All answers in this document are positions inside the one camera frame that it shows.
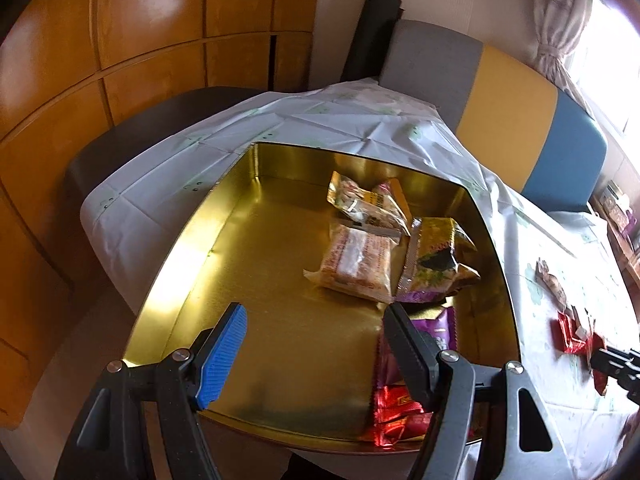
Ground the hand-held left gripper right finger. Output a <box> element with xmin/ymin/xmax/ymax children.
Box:
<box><xmin>382</xmin><ymin>301</ymin><xmax>573</xmax><ymax>480</ymax></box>

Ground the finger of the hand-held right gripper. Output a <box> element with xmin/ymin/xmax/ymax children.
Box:
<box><xmin>587</xmin><ymin>345</ymin><xmax>640</xmax><ymax>406</ymax></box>

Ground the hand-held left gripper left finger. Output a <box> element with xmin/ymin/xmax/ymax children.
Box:
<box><xmin>54</xmin><ymin>301</ymin><xmax>250</xmax><ymax>480</ymax></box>

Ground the red snack packet white print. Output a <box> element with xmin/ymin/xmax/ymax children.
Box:
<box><xmin>550</xmin><ymin>304</ymin><xmax>593</xmax><ymax>357</ymax></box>

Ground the red foil snack packet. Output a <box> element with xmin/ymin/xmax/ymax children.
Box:
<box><xmin>370</xmin><ymin>382</ymin><xmax>436</xmax><ymax>448</ymax></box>

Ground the gold tin box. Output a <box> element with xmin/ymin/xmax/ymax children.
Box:
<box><xmin>131</xmin><ymin>142</ymin><xmax>522</xmax><ymax>457</ymax></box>

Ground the gold purple snack packet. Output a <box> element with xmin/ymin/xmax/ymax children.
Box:
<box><xmin>397</xmin><ymin>216</ymin><xmax>482</xmax><ymax>306</ymax></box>

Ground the small red brown snack packet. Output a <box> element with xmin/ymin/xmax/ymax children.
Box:
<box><xmin>535</xmin><ymin>258</ymin><xmax>571</xmax><ymax>308</ymax></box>

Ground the clear cake packet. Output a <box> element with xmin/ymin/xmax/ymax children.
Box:
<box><xmin>303</xmin><ymin>224</ymin><xmax>396</xmax><ymax>305</ymax></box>

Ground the orange clear nut packet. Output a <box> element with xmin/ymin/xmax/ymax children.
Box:
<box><xmin>326</xmin><ymin>171</ymin><xmax>411</xmax><ymax>236</ymax></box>

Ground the wooden nightstand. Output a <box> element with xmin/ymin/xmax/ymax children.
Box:
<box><xmin>590</xmin><ymin>195</ymin><xmax>640</xmax><ymax>281</ymax></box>

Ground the dark grey seat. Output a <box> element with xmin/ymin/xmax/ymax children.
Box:
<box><xmin>65</xmin><ymin>86</ymin><xmax>268</xmax><ymax>211</ymax></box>

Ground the white green printed tablecloth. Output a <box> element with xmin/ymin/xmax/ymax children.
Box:
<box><xmin>80</xmin><ymin>76</ymin><xmax>640</xmax><ymax>480</ymax></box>

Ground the window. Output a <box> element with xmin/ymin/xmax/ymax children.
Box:
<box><xmin>570</xmin><ymin>0</ymin><xmax>640</xmax><ymax>136</ymax></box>

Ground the black rolled mat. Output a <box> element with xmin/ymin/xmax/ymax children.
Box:
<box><xmin>340</xmin><ymin>0</ymin><xmax>403</xmax><ymax>83</ymax></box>

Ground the wooden wardrobe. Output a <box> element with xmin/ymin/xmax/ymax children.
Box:
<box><xmin>0</xmin><ymin>0</ymin><xmax>321</xmax><ymax>426</ymax></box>

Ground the tied pale curtain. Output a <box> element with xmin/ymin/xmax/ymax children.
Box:
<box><xmin>530</xmin><ymin>0</ymin><xmax>601</xmax><ymax>111</ymax></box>

